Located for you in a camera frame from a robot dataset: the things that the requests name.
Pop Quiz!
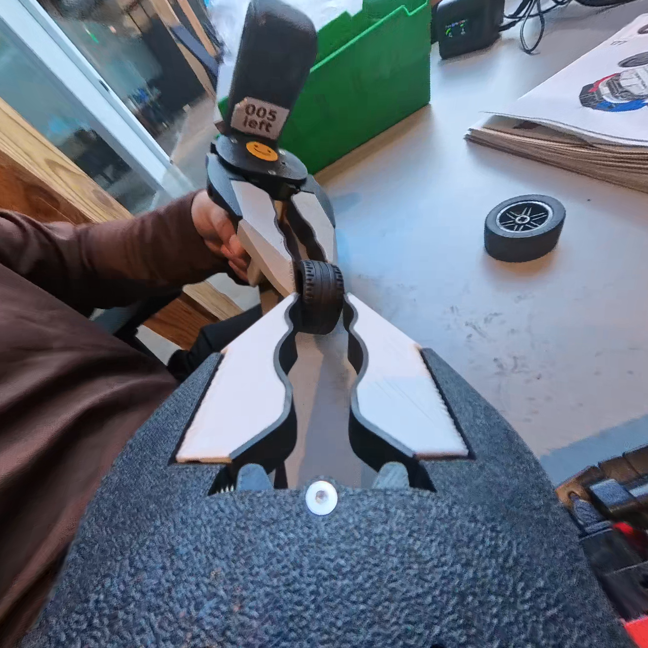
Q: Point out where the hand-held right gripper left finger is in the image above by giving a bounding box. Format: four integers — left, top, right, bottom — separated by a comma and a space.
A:
174, 293, 304, 469

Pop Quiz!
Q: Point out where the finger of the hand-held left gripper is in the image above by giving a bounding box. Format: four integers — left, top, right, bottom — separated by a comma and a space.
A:
230, 180, 300, 298
283, 192, 336, 266

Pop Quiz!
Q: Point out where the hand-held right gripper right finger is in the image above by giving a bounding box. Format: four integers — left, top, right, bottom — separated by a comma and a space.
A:
343, 293, 470, 464

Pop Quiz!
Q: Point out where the black toy car wheel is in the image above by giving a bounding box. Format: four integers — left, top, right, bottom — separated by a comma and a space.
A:
295, 260, 346, 335
484, 195, 567, 263

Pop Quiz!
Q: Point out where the toy brick car chassis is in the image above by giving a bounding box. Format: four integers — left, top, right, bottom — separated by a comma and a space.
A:
555, 445, 648, 648

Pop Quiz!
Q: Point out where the person's left hand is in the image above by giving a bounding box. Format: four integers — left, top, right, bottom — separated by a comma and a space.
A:
191, 189, 252, 278

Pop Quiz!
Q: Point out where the person in brown shirt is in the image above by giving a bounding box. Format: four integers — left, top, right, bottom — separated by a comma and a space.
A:
167, 304, 284, 380

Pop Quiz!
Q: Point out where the green plastic bin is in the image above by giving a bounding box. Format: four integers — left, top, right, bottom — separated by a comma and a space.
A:
218, 0, 431, 175

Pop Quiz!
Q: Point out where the person's brown shirt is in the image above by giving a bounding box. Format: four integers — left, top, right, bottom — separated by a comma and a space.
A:
0, 263, 223, 648

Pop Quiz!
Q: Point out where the glass partition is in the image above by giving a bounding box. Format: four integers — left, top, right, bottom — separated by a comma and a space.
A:
0, 0, 218, 213

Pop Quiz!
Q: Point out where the black power adapter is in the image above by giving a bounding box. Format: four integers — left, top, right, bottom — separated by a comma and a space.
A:
436, 0, 506, 60

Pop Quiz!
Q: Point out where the open instruction book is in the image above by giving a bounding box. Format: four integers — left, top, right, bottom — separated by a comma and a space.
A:
466, 12, 648, 193

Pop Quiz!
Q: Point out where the wooden frame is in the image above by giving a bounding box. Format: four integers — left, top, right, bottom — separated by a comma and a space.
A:
0, 96, 244, 350

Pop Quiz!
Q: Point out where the black cable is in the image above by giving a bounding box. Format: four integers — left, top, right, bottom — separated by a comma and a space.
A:
501, 0, 575, 54

